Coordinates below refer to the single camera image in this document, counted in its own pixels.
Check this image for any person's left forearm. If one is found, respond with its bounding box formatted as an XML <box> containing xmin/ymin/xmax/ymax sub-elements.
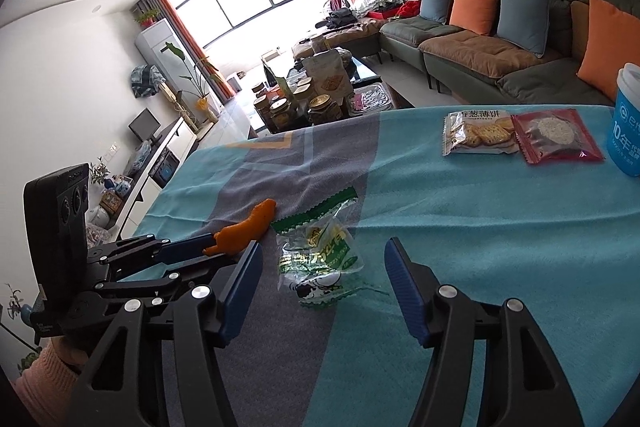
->
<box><xmin>14</xmin><ymin>336</ymin><xmax>92</xmax><ymax>414</ymax></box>

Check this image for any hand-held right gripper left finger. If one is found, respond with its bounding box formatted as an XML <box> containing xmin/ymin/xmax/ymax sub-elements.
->
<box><xmin>66</xmin><ymin>240</ymin><xmax>265</xmax><ymax>427</ymax></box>

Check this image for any brown sofa seat pad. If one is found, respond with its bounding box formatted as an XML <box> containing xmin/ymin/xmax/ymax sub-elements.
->
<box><xmin>419</xmin><ymin>29</ymin><xmax>563</xmax><ymax>80</ymax></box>

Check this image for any large orange cushion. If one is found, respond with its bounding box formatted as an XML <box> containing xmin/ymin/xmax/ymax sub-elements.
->
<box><xmin>576</xmin><ymin>0</ymin><xmax>640</xmax><ymax>100</ymax></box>

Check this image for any teal grey printed tablecloth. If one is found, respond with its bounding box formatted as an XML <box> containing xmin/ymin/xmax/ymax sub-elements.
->
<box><xmin>117</xmin><ymin>104</ymin><xmax>640</xmax><ymax>427</ymax></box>

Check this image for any white black TV cabinet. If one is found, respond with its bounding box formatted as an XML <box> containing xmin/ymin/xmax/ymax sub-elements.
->
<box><xmin>85</xmin><ymin>117</ymin><xmax>201</xmax><ymax>253</ymax></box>

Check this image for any clear cracker packet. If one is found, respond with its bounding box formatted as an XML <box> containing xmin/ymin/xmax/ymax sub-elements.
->
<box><xmin>442</xmin><ymin>109</ymin><xmax>521</xmax><ymax>156</ymax></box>

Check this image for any large leafy floor plant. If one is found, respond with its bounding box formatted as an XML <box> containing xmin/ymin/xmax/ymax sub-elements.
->
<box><xmin>165</xmin><ymin>42</ymin><xmax>223</xmax><ymax>122</ymax></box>

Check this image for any small orange cushion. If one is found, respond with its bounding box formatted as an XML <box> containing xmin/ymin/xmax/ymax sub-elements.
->
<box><xmin>448</xmin><ymin>0</ymin><xmax>502</xmax><ymax>36</ymax></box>

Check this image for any green clear candy wrapper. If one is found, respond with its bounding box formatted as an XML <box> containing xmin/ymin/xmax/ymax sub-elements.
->
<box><xmin>272</xmin><ymin>187</ymin><xmax>391</xmax><ymax>308</ymax></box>

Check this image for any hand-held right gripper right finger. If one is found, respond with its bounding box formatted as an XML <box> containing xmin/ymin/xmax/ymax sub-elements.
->
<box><xmin>383</xmin><ymin>236</ymin><xmax>587</xmax><ymax>427</ymax></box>

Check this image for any black coffee table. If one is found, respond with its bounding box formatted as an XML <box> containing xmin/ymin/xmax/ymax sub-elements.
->
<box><xmin>247</xmin><ymin>57</ymin><xmax>416</xmax><ymax>138</ymax></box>

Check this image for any black monitor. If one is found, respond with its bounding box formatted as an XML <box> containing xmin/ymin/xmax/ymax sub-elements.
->
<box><xmin>128</xmin><ymin>109</ymin><xmax>162</xmax><ymax>142</ymax></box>

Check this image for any white standing air conditioner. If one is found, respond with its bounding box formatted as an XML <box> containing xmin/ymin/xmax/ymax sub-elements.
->
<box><xmin>135</xmin><ymin>19</ymin><xmax>201</xmax><ymax>108</ymax></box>

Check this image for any pile of clothes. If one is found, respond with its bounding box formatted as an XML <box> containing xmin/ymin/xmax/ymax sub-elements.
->
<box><xmin>315</xmin><ymin>0</ymin><xmax>423</xmax><ymax>32</ymax></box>

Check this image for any orange peel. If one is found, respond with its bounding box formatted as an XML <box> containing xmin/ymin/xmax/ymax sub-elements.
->
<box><xmin>202</xmin><ymin>198</ymin><xmax>277</xmax><ymax>258</ymax></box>

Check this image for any red snack packet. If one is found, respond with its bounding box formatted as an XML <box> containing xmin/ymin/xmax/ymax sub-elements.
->
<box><xmin>511</xmin><ymin>108</ymin><xmax>606</xmax><ymax>165</ymax></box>

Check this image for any blue patterned hanging cloth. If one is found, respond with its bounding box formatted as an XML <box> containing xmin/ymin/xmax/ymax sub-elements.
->
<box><xmin>130</xmin><ymin>64</ymin><xmax>163</xmax><ymax>99</ymax></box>

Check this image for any blue cup with white lid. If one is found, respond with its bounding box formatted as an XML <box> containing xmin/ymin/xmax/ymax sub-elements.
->
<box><xmin>606</xmin><ymin>63</ymin><xmax>640</xmax><ymax>178</ymax></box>

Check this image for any large blue cushion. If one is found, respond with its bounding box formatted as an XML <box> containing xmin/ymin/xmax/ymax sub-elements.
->
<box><xmin>496</xmin><ymin>0</ymin><xmax>551</xmax><ymax>58</ymax></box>

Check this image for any clear plastic food tray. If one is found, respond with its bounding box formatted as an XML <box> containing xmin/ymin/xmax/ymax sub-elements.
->
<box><xmin>347</xmin><ymin>84</ymin><xmax>391</xmax><ymax>115</ymax></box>

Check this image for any clear blue plastic bag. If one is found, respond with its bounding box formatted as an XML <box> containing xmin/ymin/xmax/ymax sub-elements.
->
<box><xmin>125</xmin><ymin>141</ymin><xmax>151</xmax><ymax>172</ymax></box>

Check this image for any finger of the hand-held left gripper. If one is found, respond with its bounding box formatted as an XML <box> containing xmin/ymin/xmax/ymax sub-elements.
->
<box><xmin>94</xmin><ymin>256</ymin><xmax>242</xmax><ymax>309</ymax></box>
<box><xmin>86</xmin><ymin>232</ymin><xmax>236</xmax><ymax>282</ymax></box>

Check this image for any cluster of food jars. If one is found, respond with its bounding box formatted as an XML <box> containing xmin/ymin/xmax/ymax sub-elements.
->
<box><xmin>252</xmin><ymin>79</ymin><xmax>346</xmax><ymax>132</ymax></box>

